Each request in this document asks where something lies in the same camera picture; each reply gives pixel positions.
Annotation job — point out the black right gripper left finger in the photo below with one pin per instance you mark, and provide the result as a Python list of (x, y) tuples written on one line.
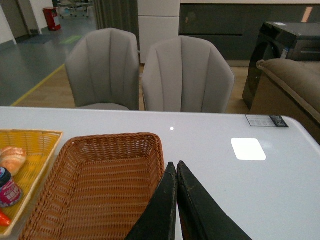
[(158, 221)]

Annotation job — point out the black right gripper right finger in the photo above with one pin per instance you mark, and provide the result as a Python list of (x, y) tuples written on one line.
[(201, 218)]

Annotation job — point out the brown wicker basket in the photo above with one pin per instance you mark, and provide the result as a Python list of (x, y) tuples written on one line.
[(98, 188)]

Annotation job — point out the yellow woven basket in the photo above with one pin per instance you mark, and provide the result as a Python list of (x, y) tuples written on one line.
[(40, 147)]

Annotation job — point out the label sticker on table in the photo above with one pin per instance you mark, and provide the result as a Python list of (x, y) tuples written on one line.
[(266, 121)]

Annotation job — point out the right grey upholstered chair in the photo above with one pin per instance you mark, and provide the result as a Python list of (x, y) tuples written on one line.
[(186, 74)]

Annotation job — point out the grey upholstered chair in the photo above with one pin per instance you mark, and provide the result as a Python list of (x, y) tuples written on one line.
[(103, 71), (186, 74)]

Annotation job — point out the small jar with dark lid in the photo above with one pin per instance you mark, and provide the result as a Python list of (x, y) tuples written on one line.
[(10, 192)]

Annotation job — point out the orange toy carrot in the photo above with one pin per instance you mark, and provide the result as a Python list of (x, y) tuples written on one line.
[(5, 221)]

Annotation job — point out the brown cushioned sofa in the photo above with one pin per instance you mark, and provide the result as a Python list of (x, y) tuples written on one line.
[(290, 88)]

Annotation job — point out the toy croissant bread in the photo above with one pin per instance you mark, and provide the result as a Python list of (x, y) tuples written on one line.
[(12, 159)]

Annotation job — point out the left grey upholstered chair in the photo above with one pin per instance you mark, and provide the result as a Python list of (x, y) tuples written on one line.
[(103, 71)]

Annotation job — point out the dark grey washing machine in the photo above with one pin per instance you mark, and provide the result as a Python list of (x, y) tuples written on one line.
[(295, 41)]

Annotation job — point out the white cabinet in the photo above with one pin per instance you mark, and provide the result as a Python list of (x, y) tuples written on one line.
[(158, 20)]

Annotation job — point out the red bin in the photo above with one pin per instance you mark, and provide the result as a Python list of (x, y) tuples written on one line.
[(52, 18)]

